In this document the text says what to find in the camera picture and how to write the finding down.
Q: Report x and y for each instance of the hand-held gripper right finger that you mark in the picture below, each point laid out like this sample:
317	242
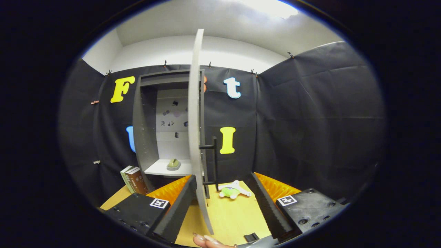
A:
263	206

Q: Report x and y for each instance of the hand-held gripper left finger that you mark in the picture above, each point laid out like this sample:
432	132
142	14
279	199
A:
179	210

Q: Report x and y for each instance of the grey green computer mouse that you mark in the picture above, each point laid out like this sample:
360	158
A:
173	164

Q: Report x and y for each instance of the white and green plush toy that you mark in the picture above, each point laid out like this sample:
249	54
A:
231	191

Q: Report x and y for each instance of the white cabinet shelf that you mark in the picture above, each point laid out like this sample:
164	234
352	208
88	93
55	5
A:
158	168

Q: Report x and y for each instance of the grey cabinet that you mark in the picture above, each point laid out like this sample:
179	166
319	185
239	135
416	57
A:
143	137

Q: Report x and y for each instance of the black backdrop cloth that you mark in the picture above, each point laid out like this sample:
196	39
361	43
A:
310	120

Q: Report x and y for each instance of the long ceiling light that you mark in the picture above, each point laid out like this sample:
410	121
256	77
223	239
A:
268	7

